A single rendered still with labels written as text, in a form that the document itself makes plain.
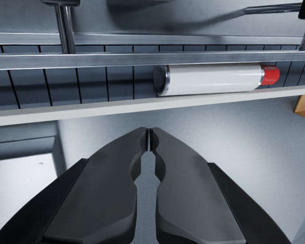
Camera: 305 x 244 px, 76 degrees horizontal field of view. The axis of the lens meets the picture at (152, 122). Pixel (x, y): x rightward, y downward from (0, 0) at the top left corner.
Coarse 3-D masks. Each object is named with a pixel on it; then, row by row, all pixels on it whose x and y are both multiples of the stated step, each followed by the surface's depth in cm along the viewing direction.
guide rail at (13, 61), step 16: (0, 64) 16; (16, 64) 17; (32, 64) 17; (48, 64) 17; (64, 64) 18; (80, 64) 18; (96, 64) 19; (112, 64) 19; (128, 64) 20; (144, 64) 20; (160, 64) 21
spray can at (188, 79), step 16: (176, 64) 25; (192, 64) 26; (208, 64) 27; (224, 64) 28; (240, 64) 29; (256, 64) 29; (160, 80) 29; (176, 80) 25; (192, 80) 26; (208, 80) 27; (224, 80) 28; (240, 80) 29; (256, 80) 30; (272, 80) 32
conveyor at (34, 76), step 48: (0, 48) 22; (48, 48) 24; (96, 48) 25; (144, 48) 27; (192, 48) 30; (240, 48) 32; (288, 48) 35; (0, 96) 24; (48, 96) 26; (96, 96) 28; (144, 96) 31
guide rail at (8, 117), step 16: (176, 96) 30; (192, 96) 30; (208, 96) 31; (224, 96) 31; (240, 96) 32; (256, 96) 33; (272, 96) 34; (0, 112) 23; (16, 112) 23; (32, 112) 23; (48, 112) 24; (64, 112) 24; (80, 112) 25; (96, 112) 26; (112, 112) 26
